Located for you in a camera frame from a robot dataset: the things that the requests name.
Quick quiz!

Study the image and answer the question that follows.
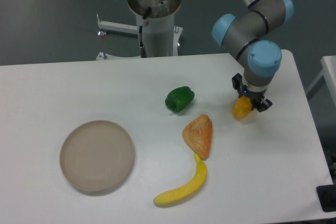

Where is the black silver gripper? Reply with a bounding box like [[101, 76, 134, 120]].
[[232, 73, 272, 112]]

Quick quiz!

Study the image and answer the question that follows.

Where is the yellow pepper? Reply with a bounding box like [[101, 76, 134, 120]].
[[232, 96, 253, 120]]

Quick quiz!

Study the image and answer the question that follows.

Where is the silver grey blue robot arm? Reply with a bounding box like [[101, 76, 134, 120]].
[[126, 0, 294, 112]]

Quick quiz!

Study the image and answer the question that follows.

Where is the green pepper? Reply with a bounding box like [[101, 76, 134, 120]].
[[165, 86, 195, 113]]

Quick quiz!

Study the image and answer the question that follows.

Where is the orange triangular pastry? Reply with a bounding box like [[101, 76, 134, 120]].
[[182, 114, 213, 160]]

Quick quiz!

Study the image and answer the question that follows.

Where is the white side table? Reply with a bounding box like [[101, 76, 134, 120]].
[[305, 55, 335, 103]]

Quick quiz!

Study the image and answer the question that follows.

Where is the yellow banana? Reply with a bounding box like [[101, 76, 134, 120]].
[[153, 153, 207, 207]]

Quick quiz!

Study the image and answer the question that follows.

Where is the black device at table edge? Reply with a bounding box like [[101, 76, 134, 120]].
[[316, 184, 336, 212]]

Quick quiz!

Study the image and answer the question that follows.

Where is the beige round plate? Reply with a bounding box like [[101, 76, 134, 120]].
[[59, 120, 135, 195]]

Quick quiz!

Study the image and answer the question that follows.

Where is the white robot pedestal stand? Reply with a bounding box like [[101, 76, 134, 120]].
[[97, 0, 183, 58]]

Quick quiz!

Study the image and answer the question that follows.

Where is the black cable on pedestal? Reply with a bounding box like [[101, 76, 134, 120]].
[[138, 6, 152, 58]]

